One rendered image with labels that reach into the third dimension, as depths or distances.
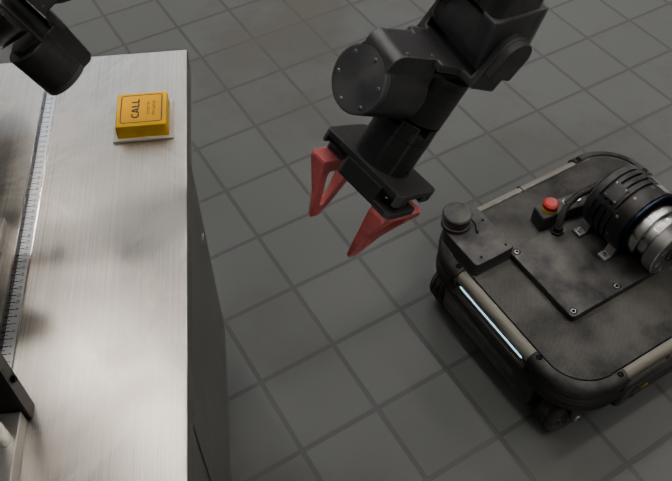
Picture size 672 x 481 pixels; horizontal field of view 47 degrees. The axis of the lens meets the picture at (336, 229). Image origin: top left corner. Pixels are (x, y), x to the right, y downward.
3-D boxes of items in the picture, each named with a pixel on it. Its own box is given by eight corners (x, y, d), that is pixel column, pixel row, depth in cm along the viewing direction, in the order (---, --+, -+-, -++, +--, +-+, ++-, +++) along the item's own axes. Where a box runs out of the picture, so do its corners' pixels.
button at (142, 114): (169, 136, 107) (166, 123, 105) (118, 140, 107) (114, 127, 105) (169, 102, 112) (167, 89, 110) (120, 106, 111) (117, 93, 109)
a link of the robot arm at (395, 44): (540, 46, 63) (478, -21, 66) (463, 27, 54) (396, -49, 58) (450, 149, 69) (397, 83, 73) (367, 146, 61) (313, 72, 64)
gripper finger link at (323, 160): (324, 254, 74) (373, 180, 69) (277, 205, 76) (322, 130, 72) (363, 242, 79) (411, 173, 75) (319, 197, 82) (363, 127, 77)
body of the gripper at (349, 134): (390, 213, 69) (435, 149, 65) (317, 141, 73) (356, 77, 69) (426, 204, 74) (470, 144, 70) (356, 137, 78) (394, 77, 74)
